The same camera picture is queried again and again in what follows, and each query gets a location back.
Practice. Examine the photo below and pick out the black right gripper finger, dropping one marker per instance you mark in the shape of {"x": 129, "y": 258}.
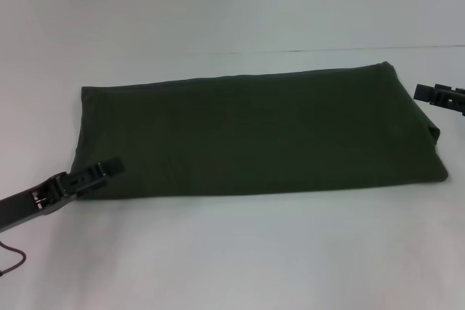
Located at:
{"x": 436, "y": 96}

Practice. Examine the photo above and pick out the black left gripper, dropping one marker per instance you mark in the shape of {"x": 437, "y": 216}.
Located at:
{"x": 32, "y": 204}

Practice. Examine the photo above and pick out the dark green t-shirt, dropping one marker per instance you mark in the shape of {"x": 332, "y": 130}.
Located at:
{"x": 254, "y": 132}

